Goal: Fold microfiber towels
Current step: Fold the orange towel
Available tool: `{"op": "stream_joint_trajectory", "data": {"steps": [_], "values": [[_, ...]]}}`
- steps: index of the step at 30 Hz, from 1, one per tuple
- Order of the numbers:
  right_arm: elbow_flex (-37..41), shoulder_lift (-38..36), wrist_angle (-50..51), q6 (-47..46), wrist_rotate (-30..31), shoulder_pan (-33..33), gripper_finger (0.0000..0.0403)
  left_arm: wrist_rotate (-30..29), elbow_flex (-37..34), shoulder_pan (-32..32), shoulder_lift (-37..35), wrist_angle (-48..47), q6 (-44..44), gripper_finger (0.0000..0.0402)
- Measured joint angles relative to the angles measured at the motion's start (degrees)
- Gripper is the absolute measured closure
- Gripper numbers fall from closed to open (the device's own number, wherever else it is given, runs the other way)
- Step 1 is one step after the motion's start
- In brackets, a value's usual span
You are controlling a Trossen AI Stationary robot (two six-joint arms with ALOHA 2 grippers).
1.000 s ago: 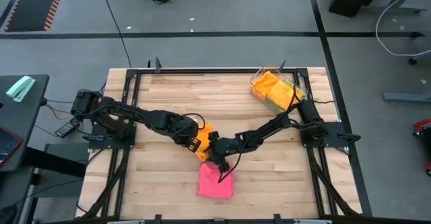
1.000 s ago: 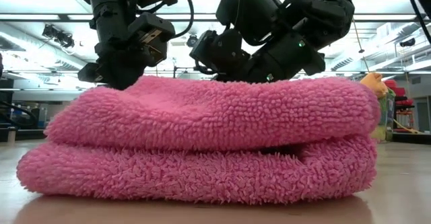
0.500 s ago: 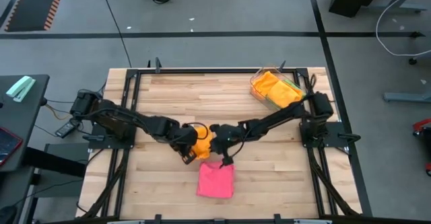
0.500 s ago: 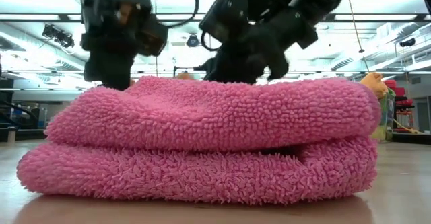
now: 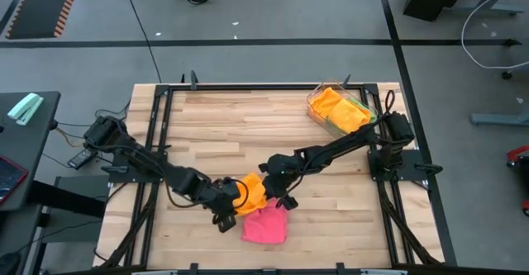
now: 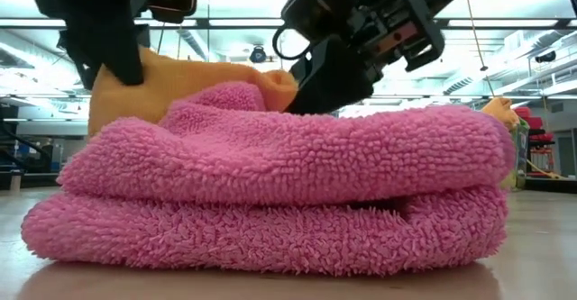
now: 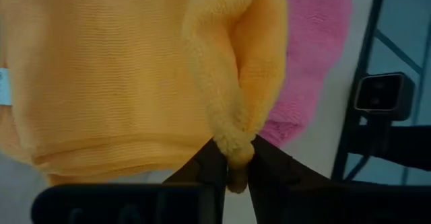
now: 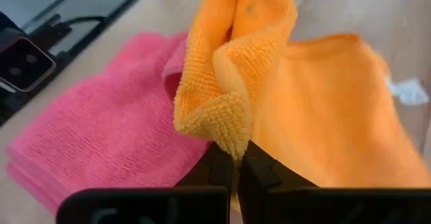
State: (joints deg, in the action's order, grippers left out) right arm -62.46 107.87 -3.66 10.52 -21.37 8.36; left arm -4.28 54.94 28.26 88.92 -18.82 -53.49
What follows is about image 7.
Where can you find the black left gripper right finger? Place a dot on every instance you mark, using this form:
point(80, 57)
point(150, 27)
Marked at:
point(276, 170)

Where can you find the orange microfiber towel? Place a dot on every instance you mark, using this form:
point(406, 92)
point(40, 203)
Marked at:
point(101, 82)

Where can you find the small table camera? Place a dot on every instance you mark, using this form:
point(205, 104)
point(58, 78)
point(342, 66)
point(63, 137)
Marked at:
point(380, 94)

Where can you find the pink microfiber towel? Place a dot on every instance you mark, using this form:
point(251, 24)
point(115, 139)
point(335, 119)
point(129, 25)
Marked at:
point(313, 49)

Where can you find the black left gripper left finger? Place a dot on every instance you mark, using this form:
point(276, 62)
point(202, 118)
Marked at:
point(208, 167)

